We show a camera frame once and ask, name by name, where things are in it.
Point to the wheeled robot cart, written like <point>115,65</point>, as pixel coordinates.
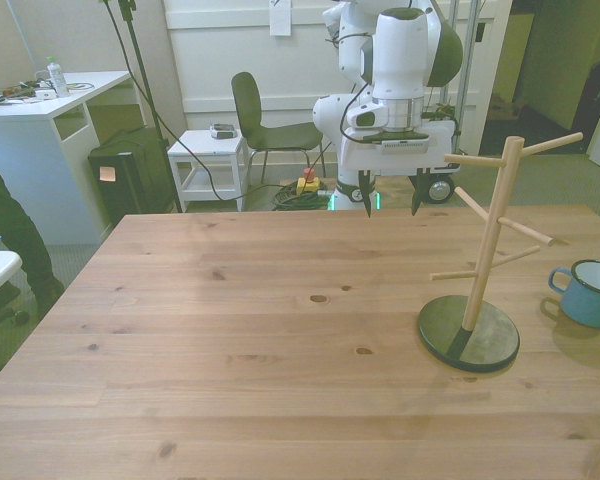
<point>440,190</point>

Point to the black office chair base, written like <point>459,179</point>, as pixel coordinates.
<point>0,306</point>

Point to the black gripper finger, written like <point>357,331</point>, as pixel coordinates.
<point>418,192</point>
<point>367,192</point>

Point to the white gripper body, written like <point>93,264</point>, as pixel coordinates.
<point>405,155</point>

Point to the yellow red emergency stop button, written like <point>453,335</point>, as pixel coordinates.
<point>308,186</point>

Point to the person's dark trouser leg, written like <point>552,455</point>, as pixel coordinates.
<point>10,225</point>

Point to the white desk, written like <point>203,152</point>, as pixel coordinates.
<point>30,150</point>

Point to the wooden mug tree black base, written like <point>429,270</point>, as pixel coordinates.
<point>496,210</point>

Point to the dark shell chair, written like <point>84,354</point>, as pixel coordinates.
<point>245,100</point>

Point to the black camera stand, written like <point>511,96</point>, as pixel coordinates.
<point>148,95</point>

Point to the blue enamel mug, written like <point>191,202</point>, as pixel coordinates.
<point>590,305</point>

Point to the white side table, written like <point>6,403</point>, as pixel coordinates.
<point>205,142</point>

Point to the aluminium frame posts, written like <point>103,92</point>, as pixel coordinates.
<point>464,90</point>

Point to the small white box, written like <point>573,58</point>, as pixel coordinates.
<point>45,93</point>

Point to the black bag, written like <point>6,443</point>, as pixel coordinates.
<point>597,105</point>

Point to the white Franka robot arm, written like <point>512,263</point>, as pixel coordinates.
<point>400,60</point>

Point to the clear plastic bottle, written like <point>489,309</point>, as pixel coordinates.
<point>58,77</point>

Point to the pile of small tools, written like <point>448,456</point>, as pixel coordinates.
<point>15,91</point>

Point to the black computer case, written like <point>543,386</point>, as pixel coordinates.
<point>130,185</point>

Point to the small grey device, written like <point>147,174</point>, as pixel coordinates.
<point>222,131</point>

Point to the white paper sheet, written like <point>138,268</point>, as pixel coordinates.
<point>280,17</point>

